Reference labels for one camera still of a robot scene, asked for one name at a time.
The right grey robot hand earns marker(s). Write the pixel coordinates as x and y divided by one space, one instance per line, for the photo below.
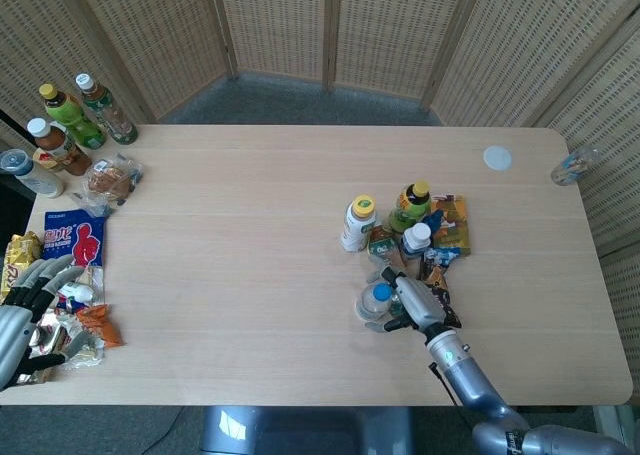
422 307

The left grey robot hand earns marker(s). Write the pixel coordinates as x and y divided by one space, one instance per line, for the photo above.
12 335

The blue-capped clear water bottle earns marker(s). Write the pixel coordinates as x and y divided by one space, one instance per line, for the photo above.
372 302

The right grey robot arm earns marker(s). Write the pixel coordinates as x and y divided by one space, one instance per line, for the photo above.
480 390

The purple snack bag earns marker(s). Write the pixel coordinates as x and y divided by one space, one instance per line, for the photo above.
442 285

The silver foil snack wrapper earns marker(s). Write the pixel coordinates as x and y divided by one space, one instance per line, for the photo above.
57 335

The small blue snack bag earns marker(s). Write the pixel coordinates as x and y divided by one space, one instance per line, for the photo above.
445 255

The white-cap dark drink bottle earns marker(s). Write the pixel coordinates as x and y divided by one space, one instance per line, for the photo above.
416 240

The green drink carton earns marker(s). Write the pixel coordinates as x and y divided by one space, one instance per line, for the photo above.
382 247

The orange yellow snack bag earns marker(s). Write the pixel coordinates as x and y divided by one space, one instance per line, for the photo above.
455 225

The white snack packet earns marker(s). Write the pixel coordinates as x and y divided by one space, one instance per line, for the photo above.
90 290

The orange snack packet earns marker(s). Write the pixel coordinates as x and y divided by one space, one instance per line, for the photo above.
102 327

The yellow-cap green tea bottle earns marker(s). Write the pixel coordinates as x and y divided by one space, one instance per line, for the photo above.
411 207

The yellow-cap white milk tea bottle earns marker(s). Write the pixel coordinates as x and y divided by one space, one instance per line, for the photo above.
357 225

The blue red snack bag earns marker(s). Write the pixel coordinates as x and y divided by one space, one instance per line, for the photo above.
75 237

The grey-cap white bottle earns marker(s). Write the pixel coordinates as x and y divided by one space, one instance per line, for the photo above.
35 177

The bread in clear bag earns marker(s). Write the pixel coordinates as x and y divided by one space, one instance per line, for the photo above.
107 180

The white-cap brown tea bottle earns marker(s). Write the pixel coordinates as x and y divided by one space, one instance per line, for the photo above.
57 150

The clear plastic bottle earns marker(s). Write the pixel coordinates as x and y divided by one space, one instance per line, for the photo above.
572 167

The yellow-cap bright green bottle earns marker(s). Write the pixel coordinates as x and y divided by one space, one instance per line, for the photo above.
72 117

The white-cap green tea bottle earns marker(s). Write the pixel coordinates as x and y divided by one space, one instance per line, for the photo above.
107 112

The woven bamboo screen panel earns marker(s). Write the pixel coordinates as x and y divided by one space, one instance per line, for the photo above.
160 30
275 20
617 140
45 40
525 45
395 30

